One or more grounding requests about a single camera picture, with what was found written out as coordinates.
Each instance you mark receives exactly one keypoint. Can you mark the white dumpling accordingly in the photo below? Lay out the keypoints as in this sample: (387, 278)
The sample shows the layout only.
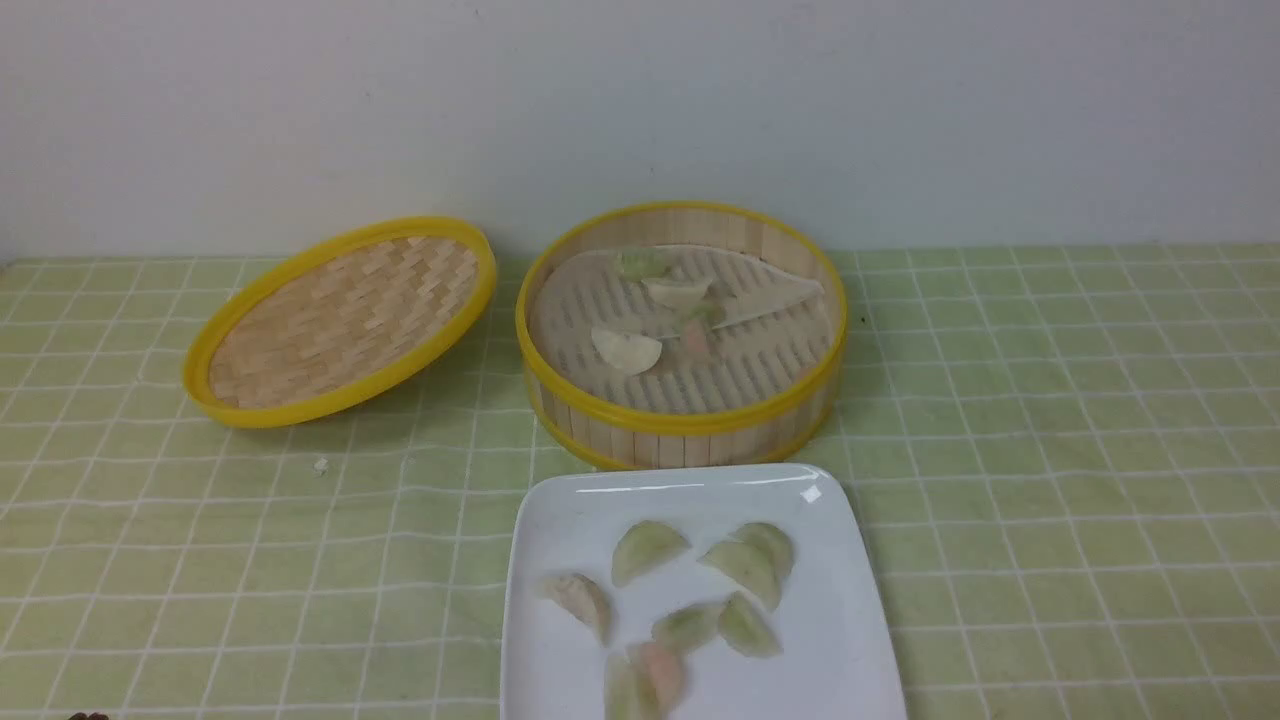
(677, 295)
(627, 353)

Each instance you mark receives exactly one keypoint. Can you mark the pink dumpling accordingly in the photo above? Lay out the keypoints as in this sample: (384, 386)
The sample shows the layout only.
(696, 340)

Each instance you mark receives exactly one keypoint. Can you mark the green dumpling plate top left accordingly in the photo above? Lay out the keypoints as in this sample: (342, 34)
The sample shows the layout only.
(643, 548)

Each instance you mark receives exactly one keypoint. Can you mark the green dumpling plate top right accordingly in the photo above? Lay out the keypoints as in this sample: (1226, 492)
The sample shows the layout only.
(773, 542)

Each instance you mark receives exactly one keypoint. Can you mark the beige dumpling plate left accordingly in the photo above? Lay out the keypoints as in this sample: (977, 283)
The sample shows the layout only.
(582, 599)

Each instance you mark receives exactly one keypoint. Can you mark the green dumpling plate centre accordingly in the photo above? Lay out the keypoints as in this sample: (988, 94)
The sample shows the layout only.
(685, 630)

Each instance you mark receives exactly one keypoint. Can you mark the pink dumpling plate bottom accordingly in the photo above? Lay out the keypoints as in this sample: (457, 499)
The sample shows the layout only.
(664, 670)

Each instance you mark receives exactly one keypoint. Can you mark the green dumpling plate bottom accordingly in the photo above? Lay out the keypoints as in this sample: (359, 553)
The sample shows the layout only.
(628, 690)

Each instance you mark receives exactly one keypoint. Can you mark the white square plate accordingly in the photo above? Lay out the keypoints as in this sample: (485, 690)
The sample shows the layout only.
(837, 659)

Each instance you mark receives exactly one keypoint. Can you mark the white steamer liner paper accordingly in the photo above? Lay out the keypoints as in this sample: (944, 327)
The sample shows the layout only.
(775, 329)

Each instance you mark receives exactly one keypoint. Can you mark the yellow rimmed bamboo steamer basket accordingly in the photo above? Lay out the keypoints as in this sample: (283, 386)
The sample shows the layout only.
(612, 437)

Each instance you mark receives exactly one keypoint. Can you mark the green dumpling in steamer centre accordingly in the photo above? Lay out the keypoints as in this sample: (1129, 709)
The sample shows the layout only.
(706, 313)

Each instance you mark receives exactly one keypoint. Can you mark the green dumpling in steamer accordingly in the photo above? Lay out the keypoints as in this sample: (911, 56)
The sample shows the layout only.
(636, 264)
(706, 313)

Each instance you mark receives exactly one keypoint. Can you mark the green dumpling in steamer back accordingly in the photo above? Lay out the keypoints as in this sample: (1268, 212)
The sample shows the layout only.
(636, 264)

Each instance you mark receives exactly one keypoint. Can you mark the yellow rimmed bamboo steamer lid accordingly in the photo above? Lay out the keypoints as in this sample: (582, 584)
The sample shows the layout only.
(341, 323)

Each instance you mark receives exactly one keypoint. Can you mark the green checkered tablecloth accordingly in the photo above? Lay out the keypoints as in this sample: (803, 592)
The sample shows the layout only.
(1064, 463)

